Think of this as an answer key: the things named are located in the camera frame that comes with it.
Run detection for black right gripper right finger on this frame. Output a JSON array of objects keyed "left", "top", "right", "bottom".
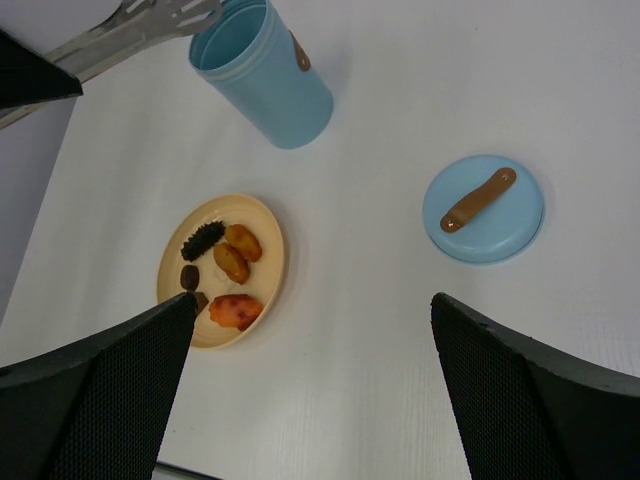
[{"left": 431, "top": 293, "right": 639, "bottom": 479}]

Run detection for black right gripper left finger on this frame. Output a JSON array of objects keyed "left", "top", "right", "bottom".
[{"left": 1, "top": 293, "right": 197, "bottom": 479}]

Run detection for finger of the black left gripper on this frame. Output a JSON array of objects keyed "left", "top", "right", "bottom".
[{"left": 0, "top": 31, "right": 83, "bottom": 109}]

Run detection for stainless steel tongs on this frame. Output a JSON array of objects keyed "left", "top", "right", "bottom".
[{"left": 1, "top": 0, "right": 223, "bottom": 128}]

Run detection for brown square chocolate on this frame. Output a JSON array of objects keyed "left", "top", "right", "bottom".
[{"left": 193, "top": 291, "right": 209, "bottom": 315}]

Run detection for dark oval chocolate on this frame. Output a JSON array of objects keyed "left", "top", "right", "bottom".
[{"left": 180, "top": 264, "right": 200, "bottom": 291}]

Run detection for red orange fried piece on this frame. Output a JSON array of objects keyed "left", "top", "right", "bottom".
[{"left": 209, "top": 294, "right": 263, "bottom": 331}]

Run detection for orange fried nugget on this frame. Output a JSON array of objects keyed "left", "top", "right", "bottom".
[
  {"left": 213, "top": 243, "right": 250, "bottom": 285},
  {"left": 225, "top": 224, "right": 262, "bottom": 263}
]

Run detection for black spiky sea cucumber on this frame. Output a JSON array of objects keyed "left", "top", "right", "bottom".
[{"left": 181, "top": 221, "right": 226, "bottom": 262}]

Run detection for light blue cylindrical container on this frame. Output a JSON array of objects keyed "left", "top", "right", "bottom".
[{"left": 189, "top": 1, "right": 334, "bottom": 149}]

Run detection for light blue lid with strap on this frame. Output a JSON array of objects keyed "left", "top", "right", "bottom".
[{"left": 422, "top": 155, "right": 545, "bottom": 265}]

